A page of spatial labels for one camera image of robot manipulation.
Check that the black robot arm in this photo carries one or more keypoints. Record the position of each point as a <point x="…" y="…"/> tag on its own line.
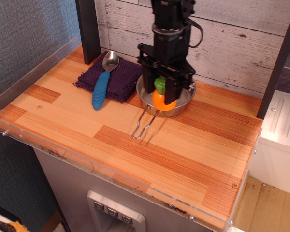
<point x="169" y="13"/>

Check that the dark frame post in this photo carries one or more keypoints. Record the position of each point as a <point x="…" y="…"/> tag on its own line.
<point x="276" y="73"/>
<point x="89" y="32"/>

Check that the grey toy fridge cabinet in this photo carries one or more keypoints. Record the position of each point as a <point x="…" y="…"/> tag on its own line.
<point x="70" y="185"/>

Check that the purple folded cloth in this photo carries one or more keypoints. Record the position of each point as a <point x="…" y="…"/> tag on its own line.
<point x="122" y="82"/>

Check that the blue handled metal spoon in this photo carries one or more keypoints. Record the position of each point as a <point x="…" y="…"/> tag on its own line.
<point x="109" y="63"/>

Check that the silver dispenser panel with buttons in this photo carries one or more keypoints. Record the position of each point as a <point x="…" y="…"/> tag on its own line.
<point x="111" y="216"/>

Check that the clear acrylic table guard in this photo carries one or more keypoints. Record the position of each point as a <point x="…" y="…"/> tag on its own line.
<point x="193" y="163"/>

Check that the orange object bottom left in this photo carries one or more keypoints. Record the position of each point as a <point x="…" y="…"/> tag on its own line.
<point x="18" y="227"/>

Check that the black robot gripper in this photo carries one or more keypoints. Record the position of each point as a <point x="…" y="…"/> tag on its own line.
<point x="167" y="58"/>

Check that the dark right frame post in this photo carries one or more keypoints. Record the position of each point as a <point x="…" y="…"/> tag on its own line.
<point x="276" y="73"/>

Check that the dark left frame post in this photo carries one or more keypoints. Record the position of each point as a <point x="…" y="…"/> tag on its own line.
<point x="89" y="32"/>

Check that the white toy sink unit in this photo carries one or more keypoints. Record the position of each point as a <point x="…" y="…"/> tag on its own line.
<point x="270" y="162"/>

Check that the orange bottle with green cap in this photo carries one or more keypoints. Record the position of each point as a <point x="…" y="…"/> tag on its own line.
<point x="158" y="97"/>

